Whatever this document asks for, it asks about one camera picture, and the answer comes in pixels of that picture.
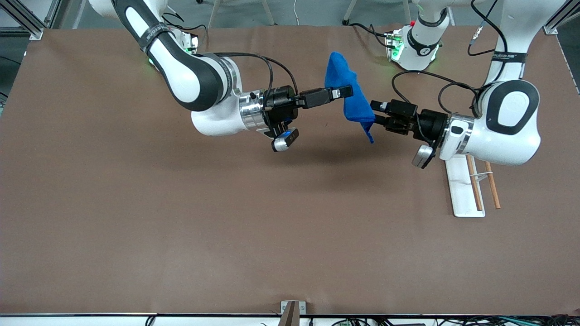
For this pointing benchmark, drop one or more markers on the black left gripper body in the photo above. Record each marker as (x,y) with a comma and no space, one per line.
(432,122)

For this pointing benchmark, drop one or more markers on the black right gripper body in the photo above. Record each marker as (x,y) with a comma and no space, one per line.
(279,102)

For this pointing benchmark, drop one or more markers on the blue towel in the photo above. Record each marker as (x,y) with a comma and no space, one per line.
(355,111)

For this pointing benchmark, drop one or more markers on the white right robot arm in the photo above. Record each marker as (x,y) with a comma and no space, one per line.
(181,77)

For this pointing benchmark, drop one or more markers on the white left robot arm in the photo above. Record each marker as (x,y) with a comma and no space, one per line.
(507,136)

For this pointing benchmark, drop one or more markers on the white left base connector box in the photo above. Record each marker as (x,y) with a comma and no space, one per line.
(394,45)

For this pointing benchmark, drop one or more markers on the white base connector box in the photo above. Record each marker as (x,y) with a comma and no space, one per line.
(192,43)
(394,45)

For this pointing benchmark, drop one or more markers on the wooden rack rod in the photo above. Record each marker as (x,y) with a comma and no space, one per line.
(476,190)
(494,192)

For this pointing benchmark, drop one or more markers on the white stand leg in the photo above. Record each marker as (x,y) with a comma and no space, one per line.
(350,11)
(268,11)
(214,11)

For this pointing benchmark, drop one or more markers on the white right base connector box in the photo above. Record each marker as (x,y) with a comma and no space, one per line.
(192,43)

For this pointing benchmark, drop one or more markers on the brown paper table cover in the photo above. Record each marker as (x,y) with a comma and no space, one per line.
(290,226)

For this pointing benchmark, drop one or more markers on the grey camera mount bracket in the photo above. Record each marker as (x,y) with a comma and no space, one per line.
(290,314)

